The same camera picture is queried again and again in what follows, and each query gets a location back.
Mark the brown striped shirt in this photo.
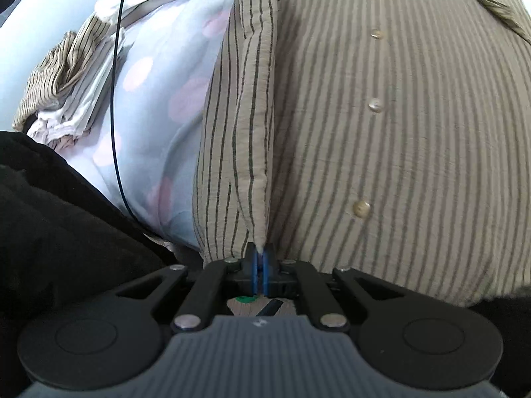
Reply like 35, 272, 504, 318
192, 0, 531, 318

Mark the person's black clothing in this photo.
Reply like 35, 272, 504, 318
0, 130, 205, 343

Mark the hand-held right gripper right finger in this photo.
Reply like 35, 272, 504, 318
261, 243, 406, 332

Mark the black cable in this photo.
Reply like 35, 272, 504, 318
110, 0, 138, 221

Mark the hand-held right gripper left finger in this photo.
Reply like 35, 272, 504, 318
114, 243, 260, 332

